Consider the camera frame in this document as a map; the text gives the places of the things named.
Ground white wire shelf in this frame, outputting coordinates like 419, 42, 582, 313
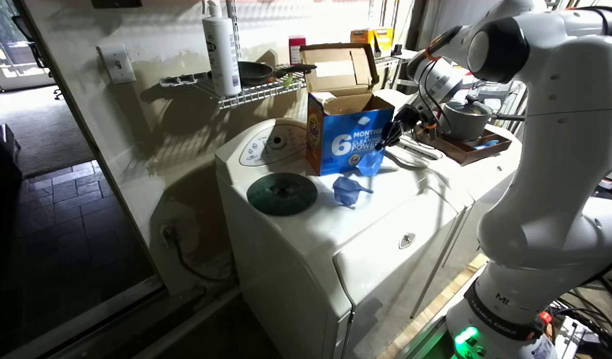
158, 70, 309, 111

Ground white wall light switch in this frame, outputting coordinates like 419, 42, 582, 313
96, 42, 138, 86

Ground grey cooking pot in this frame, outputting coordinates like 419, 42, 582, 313
439, 94, 529, 145

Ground black camera cable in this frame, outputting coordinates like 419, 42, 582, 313
413, 62, 453, 131

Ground black frying pan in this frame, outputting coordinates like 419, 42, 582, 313
236, 60, 319, 90

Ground green lit device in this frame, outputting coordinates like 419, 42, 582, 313
453, 325, 489, 359

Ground yellow box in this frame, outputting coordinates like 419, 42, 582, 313
349, 26, 395, 58

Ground tall white bottle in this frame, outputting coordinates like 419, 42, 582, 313
202, 0, 245, 100

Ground dark green round lid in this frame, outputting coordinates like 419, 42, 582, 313
245, 171, 319, 217

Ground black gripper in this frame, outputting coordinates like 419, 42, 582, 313
381, 98, 425, 153

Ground metal spoon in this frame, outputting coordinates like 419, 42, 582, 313
383, 135, 443, 163

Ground white dryer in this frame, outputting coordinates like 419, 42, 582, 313
383, 88, 525, 321

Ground white washing machine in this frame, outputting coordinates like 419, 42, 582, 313
214, 115, 469, 359

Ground wooden platform board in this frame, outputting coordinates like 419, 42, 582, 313
377, 251, 491, 359

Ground black wall power cord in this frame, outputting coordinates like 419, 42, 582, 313
160, 223, 238, 287

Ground tangled floor cables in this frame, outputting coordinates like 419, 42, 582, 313
537, 277, 612, 359

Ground blue cardboard detergent box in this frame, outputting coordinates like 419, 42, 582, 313
303, 42, 397, 177

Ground red can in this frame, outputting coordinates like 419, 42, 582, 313
287, 36, 307, 68

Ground blue plastic scoop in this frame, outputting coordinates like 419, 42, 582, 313
329, 171, 375, 211
353, 147, 389, 179

